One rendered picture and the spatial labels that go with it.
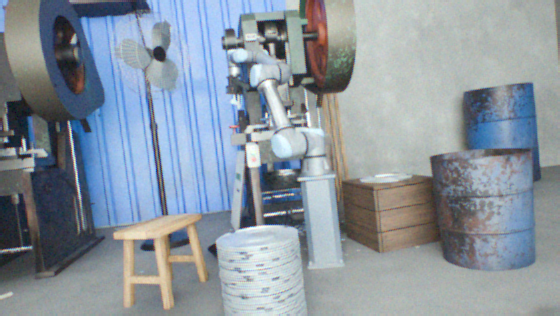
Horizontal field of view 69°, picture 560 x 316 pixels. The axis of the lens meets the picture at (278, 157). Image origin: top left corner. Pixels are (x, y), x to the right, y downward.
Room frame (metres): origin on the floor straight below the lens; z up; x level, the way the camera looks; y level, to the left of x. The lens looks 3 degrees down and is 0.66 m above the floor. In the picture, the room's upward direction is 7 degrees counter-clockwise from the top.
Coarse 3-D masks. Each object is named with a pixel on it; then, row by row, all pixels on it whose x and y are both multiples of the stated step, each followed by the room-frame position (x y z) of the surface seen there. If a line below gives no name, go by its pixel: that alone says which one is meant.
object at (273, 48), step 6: (264, 24) 2.77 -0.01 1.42; (270, 24) 2.76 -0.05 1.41; (270, 30) 2.72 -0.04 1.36; (276, 30) 2.74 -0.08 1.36; (270, 36) 2.74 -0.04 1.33; (276, 36) 2.75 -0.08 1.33; (270, 42) 2.76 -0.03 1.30; (276, 42) 2.77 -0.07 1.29; (264, 48) 2.79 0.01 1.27; (270, 48) 2.76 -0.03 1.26; (276, 48) 2.77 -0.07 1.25; (270, 54) 2.78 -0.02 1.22; (276, 54) 2.79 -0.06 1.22
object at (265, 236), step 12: (252, 228) 1.55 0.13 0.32; (264, 228) 1.54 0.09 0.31; (276, 228) 1.51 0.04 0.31; (288, 228) 1.49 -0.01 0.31; (228, 240) 1.41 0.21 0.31; (240, 240) 1.39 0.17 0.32; (252, 240) 1.36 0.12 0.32; (264, 240) 1.35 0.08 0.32; (276, 240) 1.34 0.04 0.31; (288, 240) 1.32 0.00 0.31
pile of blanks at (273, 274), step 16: (224, 256) 1.32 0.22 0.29; (240, 256) 1.28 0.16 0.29; (256, 256) 1.27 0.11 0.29; (272, 256) 1.28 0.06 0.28; (288, 256) 1.32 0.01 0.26; (224, 272) 1.33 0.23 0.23; (240, 272) 1.29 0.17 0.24; (256, 272) 1.27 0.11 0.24; (272, 272) 1.28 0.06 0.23; (288, 272) 1.31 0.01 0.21; (224, 288) 1.34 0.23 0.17; (240, 288) 1.29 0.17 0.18; (256, 288) 1.28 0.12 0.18; (272, 288) 1.28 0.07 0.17; (288, 288) 1.31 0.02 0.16; (224, 304) 1.36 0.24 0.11; (240, 304) 1.30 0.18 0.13; (256, 304) 1.28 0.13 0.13; (272, 304) 1.27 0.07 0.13; (288, 304) 1.30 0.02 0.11; (304, 304) 1.38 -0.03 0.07
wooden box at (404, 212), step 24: (360, 192) 2.19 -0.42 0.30; (384, 192) 2.06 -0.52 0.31; (408, 192) 2.10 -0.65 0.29; (432, 192) 2.13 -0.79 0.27; (360, 216) 2.22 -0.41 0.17; (384, 216) 2.06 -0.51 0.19; (408, 216) 2.09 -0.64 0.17; (432, 216) 2.13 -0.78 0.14; (360, 240) 2.25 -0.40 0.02; (384, 240) 2.05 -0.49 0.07; (408, 240) 2.09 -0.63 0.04; (432, 240) 2.13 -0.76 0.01
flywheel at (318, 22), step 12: (312, 0) 2.96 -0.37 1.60; (312, 12) 3.05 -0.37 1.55; (324, 12) 2.75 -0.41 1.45; (312, 24) 3.09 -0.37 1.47; (324, 24) 2.78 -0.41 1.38; (324, 36) 2.79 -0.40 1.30; (312, 48) 3.15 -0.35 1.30; (324, 48) 2.84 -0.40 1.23; (312, 60) 3.13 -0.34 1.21; (324, 60) 2.93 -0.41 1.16; (312, 72) 3.11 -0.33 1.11; (324, 72) 2.91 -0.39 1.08
